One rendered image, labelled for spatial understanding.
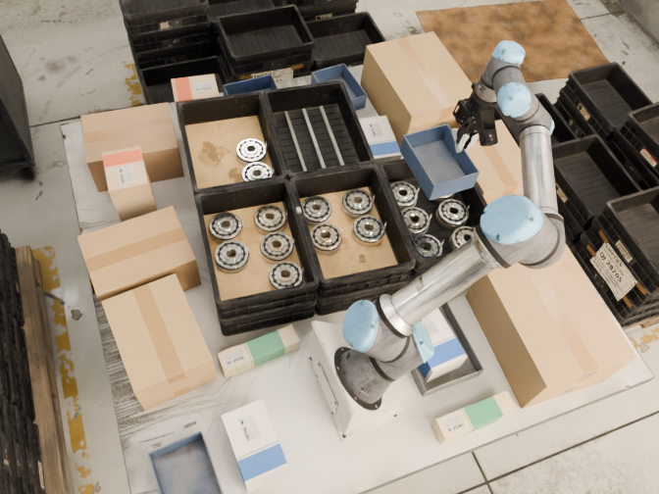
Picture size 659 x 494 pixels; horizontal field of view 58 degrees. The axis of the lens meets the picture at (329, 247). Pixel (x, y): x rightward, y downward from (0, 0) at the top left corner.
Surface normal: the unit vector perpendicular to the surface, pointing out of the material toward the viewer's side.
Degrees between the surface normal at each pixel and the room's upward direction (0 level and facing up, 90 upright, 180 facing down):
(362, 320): 52
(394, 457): 0
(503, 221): 38
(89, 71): 0
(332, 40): 0
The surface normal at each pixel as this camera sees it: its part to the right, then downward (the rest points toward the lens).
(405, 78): 0.08, -0.53
